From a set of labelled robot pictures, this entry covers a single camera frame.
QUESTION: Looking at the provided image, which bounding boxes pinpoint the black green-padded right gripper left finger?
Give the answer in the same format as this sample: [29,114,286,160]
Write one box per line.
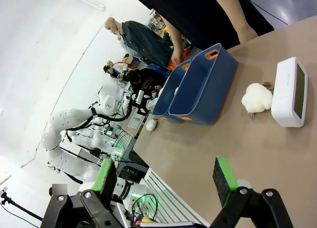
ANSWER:
[40,158,125,228]

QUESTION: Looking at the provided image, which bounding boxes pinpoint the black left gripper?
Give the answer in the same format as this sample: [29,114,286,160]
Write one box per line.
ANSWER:
[131,89,152,116]

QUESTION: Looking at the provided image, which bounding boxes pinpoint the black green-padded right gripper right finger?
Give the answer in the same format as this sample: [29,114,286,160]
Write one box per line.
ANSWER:
[210,156,294,228]

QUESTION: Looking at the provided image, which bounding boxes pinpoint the person's right forearm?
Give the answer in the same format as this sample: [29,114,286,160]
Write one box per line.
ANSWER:
[160,14,184,56]

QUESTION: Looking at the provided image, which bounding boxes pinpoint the person's left forearm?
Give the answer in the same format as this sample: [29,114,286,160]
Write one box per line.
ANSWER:
[209,0,259,45]

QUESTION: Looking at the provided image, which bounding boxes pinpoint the white digital clock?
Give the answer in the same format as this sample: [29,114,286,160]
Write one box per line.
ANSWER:
[270,57,309,128]

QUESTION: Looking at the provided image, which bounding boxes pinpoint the person's right hand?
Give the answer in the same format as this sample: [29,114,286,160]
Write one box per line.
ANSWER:
[170,51,184,65]

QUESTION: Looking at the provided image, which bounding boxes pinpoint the white printed paper box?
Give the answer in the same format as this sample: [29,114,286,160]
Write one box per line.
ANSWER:
[128,113,145,130]

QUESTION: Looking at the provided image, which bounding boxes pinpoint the seated person in black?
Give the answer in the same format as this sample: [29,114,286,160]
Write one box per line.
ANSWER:
[126,67,169,95]

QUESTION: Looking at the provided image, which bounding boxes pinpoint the small white plush ball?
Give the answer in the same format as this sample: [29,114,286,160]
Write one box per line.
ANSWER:
[145,118,159,134]

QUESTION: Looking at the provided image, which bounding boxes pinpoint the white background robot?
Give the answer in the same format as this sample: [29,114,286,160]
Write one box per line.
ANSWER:
[89,85,126,126]

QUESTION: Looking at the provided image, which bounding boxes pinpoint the background person with cap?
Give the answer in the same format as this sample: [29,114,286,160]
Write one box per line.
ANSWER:
[103,60,129,80]

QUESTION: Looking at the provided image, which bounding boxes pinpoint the mannequin with dark jacket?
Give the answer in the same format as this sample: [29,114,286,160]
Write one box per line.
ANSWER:
[104,17,174,68]

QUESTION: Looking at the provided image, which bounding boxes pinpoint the yellow red emergency stop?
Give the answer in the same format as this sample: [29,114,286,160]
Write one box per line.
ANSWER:
[138,217,157,225]

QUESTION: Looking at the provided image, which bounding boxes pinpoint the cluttered background shelf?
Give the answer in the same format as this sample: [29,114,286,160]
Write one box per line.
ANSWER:
[148,9,167,37]

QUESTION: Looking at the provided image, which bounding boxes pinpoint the black tripod stand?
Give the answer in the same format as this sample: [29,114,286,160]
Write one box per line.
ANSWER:
[0,187,43,222]

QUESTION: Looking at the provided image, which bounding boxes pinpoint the person's black clothed torso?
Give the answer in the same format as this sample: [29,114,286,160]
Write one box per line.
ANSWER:
[126,0,275,51]

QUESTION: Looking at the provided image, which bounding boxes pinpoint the long ceiling light fixture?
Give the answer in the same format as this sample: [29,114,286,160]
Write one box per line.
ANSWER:
[51,0,107,11]

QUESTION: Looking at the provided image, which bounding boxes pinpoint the narrow blue basket orange handles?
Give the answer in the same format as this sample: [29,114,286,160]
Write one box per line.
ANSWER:
[152,59,193,124]

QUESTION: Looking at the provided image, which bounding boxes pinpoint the tangled black cable bundle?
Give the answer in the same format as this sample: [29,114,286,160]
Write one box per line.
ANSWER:
[130,192,159,223]

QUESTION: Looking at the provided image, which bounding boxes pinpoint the white slatted table frame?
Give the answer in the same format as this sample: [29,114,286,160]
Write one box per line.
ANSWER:
[115,128,210,228]

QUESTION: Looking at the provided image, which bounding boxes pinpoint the large blue basket orange handles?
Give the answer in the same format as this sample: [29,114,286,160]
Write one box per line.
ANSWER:
[168,43,239,126]

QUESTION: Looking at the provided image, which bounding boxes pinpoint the white fluffy cotton keychain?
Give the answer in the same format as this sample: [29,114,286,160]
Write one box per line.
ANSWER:
[241,82,273,121]

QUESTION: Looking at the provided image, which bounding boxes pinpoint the thin black cable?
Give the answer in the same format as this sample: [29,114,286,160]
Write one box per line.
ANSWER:
[249,0,289,26]

